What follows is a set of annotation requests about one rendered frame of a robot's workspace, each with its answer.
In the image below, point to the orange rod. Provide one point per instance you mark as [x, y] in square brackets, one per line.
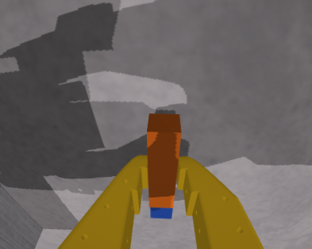
[163, 144]

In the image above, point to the small blue cube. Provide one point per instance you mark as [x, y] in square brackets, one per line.
[163, 213]

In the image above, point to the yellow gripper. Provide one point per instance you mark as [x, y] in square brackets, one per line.
[220, 220]

